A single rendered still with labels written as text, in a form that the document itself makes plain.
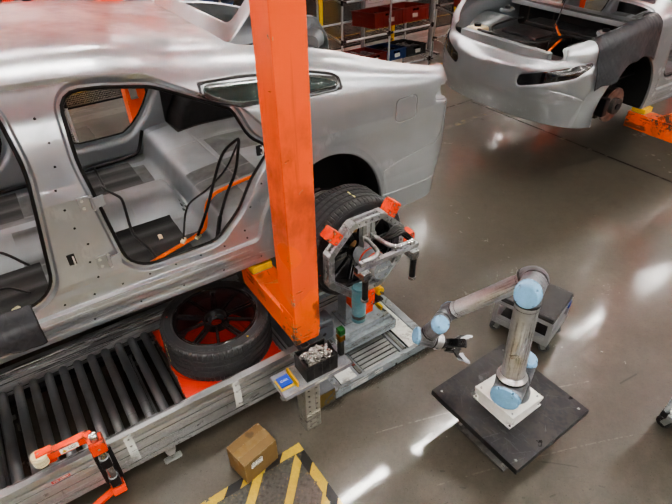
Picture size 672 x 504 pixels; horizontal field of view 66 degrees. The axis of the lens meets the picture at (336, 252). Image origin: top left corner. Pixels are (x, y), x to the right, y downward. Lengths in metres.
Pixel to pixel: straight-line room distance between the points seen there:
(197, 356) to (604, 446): 2.38
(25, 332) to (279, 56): 1.80
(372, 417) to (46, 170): 2.20
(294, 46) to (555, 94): 3.23
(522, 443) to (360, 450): 0.89
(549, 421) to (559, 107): 2.87
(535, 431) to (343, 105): 2.04
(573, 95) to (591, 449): 2.90
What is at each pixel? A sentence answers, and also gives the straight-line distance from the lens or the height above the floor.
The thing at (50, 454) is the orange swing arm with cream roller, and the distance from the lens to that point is 2.94.
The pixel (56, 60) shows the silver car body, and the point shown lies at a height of 2.02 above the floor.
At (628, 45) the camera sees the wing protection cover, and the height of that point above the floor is 1.44.
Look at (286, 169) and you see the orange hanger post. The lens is 2.29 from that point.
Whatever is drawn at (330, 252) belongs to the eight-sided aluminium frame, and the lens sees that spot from 2.84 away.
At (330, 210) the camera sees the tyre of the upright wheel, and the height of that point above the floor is 1.14.
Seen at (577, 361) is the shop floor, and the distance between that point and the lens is 3.90.
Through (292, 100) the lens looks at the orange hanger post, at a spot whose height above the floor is 1.93.
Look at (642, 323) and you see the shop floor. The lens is 4.38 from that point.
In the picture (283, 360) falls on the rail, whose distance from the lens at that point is 3.13.
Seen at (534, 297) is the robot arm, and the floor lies 1.20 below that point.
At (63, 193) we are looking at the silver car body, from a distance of 2.63.
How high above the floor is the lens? 2.71
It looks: 37 degrees down
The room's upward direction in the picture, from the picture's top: 1 degrees counter-clockwise
